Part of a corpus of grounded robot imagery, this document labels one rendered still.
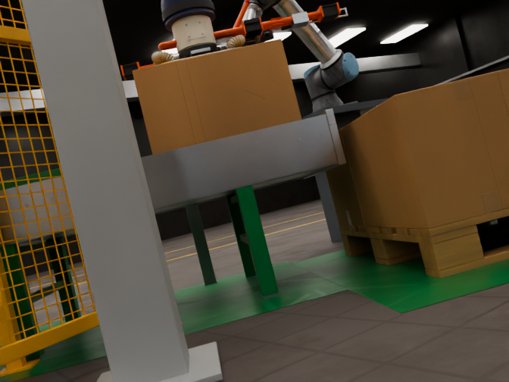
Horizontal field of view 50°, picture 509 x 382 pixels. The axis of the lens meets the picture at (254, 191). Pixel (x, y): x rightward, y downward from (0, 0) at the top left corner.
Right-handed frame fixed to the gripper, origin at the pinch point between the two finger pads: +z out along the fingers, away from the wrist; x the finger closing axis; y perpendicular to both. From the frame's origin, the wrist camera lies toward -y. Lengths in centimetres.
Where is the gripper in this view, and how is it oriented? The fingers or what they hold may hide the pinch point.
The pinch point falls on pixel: (257, 27)
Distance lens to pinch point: 248.5
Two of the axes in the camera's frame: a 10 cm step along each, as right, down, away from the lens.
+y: -9.7, 2.2, -1.1
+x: -2.3, -9.7, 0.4
